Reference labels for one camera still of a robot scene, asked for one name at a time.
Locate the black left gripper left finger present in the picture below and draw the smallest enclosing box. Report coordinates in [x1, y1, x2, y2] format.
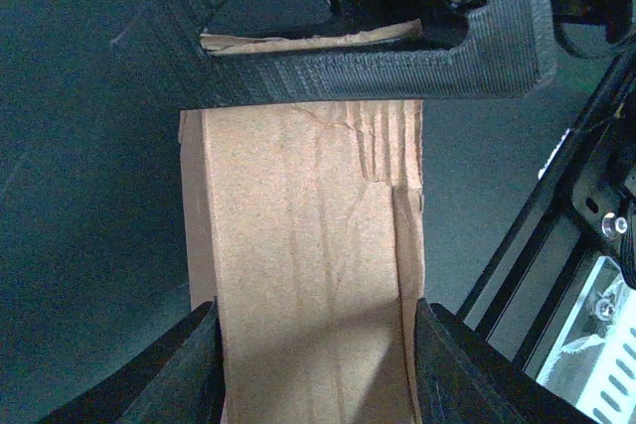
[40, 301, 220, 423]

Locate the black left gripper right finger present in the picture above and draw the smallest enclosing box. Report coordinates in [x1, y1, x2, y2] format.
[414, 298, 591, 423]

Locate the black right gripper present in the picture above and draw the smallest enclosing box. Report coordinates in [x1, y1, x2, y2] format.
[143, 0, 635, 108]

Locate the cardboard box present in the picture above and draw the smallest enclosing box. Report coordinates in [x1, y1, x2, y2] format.
[177, 19, 427, 424]

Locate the light blue slotted cable duct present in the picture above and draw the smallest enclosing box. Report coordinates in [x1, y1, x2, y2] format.
[591, 327, 635, 423]

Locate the metal base plate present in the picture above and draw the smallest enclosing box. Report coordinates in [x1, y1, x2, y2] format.
[526, 256, 635, 423]

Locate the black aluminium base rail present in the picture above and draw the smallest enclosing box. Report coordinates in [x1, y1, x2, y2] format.
[458, 54, 635, 372]

